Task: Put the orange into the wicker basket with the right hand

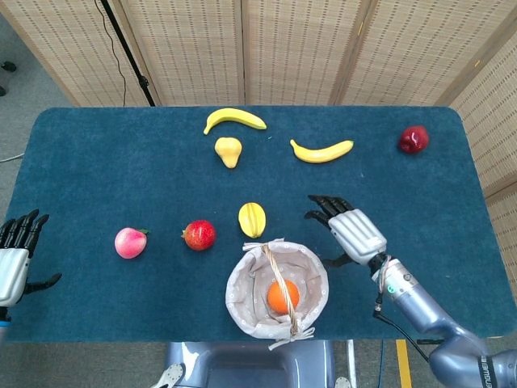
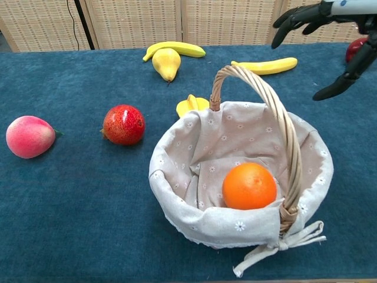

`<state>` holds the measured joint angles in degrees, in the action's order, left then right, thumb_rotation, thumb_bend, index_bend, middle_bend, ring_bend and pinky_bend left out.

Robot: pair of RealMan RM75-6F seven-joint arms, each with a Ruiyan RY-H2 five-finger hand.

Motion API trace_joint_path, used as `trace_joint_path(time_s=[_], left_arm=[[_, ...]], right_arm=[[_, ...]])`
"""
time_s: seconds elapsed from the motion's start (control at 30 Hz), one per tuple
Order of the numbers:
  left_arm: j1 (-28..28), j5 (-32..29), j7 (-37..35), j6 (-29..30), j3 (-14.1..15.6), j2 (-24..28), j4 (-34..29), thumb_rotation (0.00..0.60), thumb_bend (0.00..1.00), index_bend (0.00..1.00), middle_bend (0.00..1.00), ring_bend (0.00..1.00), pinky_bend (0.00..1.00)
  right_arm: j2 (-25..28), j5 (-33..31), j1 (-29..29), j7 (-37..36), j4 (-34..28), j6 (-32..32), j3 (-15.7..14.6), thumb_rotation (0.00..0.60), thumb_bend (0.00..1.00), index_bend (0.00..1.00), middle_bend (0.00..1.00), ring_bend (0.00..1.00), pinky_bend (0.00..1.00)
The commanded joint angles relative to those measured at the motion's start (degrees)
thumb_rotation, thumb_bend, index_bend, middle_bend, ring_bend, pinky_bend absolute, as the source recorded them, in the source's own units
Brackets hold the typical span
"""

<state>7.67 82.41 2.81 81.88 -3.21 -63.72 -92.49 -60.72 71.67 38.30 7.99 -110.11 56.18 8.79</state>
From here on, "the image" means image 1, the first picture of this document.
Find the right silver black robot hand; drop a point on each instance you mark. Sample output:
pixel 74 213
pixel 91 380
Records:
pixel 355 234

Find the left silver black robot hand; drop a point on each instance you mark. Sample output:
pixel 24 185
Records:
pixel 12 266

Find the orange fruit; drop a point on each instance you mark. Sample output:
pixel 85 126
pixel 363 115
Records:
pixel 274 299

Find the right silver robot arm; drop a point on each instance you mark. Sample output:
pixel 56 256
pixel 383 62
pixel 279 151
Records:
pixel 416 295

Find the yellow starfruit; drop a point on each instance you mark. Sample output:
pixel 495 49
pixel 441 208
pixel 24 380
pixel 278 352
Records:
pixel 252 220

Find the yellow banana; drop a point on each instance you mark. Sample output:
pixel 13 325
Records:
pixel 234 115
pixel 323 155

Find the dark red apple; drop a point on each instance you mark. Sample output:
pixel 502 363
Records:
pixel 414 140

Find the pink peach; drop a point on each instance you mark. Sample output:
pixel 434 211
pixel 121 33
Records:
pixel 129 243

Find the dark blue tablecloth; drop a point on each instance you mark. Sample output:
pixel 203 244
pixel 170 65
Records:
pixel 101 182

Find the yellow floor tape strip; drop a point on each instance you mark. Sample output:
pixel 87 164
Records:
pixel 404 363

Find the woven folding screen panel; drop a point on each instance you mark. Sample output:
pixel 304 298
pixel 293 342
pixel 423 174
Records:
pixel 505 242
pixel 416 52
pixel 493 121
pixel 52 40
pixel 190 48
pixel 299 48

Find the yellow pear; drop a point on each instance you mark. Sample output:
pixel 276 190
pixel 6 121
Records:
pixel 228 151

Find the red pomegranate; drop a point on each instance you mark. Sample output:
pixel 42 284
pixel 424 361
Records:
pixel 200 235

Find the grey blue robot torso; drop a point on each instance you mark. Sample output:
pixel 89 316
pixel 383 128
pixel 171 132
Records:
pixel 250 368

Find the black caster wheel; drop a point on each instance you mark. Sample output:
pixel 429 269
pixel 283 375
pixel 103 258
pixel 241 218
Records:
pixel 8 66

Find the black tripod pole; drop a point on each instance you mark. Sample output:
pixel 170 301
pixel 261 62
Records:
pixel 129 54

